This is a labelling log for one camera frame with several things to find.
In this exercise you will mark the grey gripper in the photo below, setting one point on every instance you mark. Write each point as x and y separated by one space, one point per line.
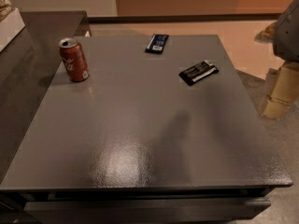
288 36

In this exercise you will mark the black rxbar chocolate bar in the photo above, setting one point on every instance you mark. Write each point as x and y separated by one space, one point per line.
198 72

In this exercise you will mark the red coke can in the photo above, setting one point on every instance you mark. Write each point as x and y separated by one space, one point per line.
74 60

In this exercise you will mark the dark cabinet drawer front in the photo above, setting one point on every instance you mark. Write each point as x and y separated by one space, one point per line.
147 211

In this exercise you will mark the white box at left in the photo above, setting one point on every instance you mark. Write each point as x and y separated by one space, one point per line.
10 27

